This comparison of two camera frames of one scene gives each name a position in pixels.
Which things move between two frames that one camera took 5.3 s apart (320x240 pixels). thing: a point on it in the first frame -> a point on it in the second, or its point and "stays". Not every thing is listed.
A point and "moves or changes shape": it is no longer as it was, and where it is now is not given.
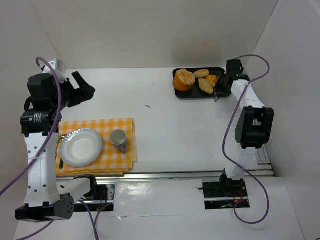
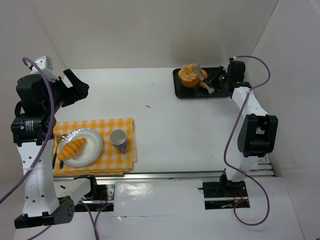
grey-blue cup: [119, 139] stays
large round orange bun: [183, 80] -> [189, 76]
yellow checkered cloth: [112, 162] stays
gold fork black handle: [58, 142] stays
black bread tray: [197, 92] stays
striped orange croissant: [212, 79] moves or changes shape
